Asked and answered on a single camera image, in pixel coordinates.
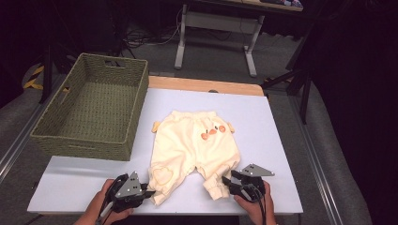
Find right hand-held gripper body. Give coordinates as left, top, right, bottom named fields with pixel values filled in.
left=229, top=163, right=276, bottom=204

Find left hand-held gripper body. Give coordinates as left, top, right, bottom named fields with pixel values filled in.
left=97, top=171, right=148, bottom=224

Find cream baby pants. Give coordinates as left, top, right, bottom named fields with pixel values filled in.
left=146, top=110, right=241, bottom=206

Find green woven basket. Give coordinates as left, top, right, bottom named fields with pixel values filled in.
left=30, top=52, right=150, bottom=162

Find person's right hand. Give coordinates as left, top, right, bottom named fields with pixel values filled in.
left=234, top=180, right=278, bottom=225

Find person's left hand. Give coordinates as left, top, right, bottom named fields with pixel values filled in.
left=73, top=178, right=135, bottom=225

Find white board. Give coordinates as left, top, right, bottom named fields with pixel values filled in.
left=26, top=87, right=304, bottom=216

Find wooden table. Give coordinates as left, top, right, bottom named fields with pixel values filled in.
left=146, top=75, right=266, bottom=98

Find black tripod stand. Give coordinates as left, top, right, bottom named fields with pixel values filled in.
left=260, top=24, right=314, bottom=126

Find black metal stand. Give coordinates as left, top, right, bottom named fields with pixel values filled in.
left=38, top=45, right=76, bottom=104

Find yellow black hazard tape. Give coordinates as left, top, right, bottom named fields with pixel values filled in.
left=23, top=64, right=69, bottom=93

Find black curtain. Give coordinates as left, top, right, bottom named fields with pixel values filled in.
left=308, top=0, right=398, bottom=225

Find white-legged desk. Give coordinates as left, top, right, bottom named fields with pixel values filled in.
left=174, top=0, right=304, bottom=78

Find right hand-held gripper cable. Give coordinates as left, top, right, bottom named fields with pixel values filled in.
left=250, top=184, right=268, bottom=225

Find aluminium floor rail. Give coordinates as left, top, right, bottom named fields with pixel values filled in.
left=0, top=73, right=69, bottom=186
left=289, top=95, right=345, bottom=225

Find bundle of floor cables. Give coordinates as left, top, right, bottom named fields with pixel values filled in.
left=121, top=7, right=184, bottom=48

